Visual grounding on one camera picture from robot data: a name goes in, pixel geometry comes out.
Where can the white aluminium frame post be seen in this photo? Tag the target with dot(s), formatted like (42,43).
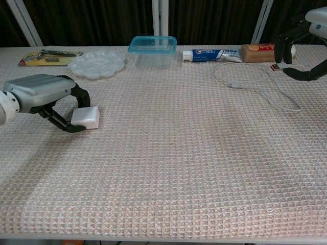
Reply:
(160,18)
(261,23)
(24,23)

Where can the white USB charger block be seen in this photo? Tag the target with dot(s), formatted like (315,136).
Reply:
(87,116)

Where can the clear container with blue rim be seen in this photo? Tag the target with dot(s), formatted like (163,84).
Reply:
(152,44)

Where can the black pleated curtain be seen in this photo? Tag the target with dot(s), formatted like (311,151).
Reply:
(97,20)

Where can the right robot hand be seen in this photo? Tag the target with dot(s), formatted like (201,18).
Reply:
(318,23)

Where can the brown bottle with red label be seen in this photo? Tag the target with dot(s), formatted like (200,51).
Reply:
(258,53)

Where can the blue white toothpaste tube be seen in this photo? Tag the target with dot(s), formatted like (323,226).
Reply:
(207,54)

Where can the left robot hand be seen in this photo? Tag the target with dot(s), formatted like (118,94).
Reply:
(38,92)

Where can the beige waffle-weave table cloth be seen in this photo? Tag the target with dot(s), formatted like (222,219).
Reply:
(163,166)

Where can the razor in yellow blister pack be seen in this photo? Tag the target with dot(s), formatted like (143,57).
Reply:
(33,60)

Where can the white flower-shaped paint palette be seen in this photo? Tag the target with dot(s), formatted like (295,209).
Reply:
(97,65)

